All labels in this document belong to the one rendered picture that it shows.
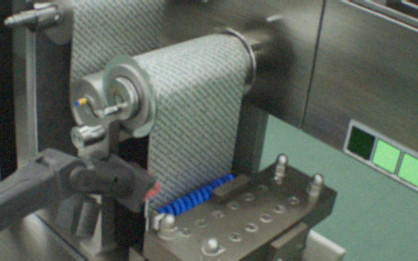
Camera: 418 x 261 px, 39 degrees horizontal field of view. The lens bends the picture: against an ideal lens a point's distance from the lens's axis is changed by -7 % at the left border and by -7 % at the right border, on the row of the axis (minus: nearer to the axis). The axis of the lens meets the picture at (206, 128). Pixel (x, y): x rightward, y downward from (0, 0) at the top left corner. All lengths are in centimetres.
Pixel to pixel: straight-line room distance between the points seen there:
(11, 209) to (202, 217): 43
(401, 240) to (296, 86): 185
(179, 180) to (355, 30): 44
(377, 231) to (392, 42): 198
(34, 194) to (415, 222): 248
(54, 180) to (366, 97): 59
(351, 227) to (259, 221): 182
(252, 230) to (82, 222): 34
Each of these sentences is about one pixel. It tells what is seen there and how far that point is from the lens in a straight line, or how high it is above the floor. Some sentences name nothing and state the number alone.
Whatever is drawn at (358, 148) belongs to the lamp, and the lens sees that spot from 120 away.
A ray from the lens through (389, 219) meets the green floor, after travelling 312.
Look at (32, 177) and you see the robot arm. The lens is 90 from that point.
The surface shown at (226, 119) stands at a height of 117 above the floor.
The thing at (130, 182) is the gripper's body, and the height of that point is 114.
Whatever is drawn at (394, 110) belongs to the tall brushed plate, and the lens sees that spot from 114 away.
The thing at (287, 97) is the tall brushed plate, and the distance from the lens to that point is 127.
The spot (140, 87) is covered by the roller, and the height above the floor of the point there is 128.
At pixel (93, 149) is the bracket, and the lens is 114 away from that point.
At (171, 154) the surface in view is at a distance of 113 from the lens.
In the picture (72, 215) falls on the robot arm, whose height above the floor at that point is 113.
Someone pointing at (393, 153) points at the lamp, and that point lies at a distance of 116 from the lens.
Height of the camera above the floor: 175
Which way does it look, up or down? 30 degrees down
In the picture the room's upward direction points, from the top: 7 degrees clockwise
